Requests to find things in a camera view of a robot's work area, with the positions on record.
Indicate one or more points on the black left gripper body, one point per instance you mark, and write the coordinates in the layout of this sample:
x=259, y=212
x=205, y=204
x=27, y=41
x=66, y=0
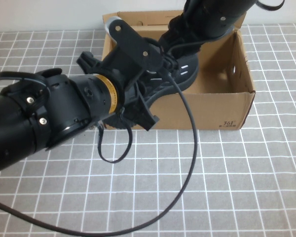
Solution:
x=123, y=81

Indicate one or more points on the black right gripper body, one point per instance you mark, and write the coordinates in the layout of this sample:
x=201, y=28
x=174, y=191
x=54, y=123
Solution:
x=182, y=37

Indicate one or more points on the brown cardboard shoe box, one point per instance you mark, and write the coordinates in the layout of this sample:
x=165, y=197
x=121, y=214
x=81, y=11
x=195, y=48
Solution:
x=212, y=108

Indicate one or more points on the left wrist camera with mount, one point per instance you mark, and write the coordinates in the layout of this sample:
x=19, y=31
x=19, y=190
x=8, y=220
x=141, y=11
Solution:
x=133, y=42

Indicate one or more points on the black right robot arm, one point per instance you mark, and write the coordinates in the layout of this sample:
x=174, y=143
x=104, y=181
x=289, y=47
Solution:
x=217, y=14

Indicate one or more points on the black knit sneaker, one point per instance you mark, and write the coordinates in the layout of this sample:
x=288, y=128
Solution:
x=187, y=74

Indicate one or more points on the grey white-grid tablecloth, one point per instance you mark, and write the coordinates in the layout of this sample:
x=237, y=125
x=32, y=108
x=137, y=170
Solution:
x=236, y=185

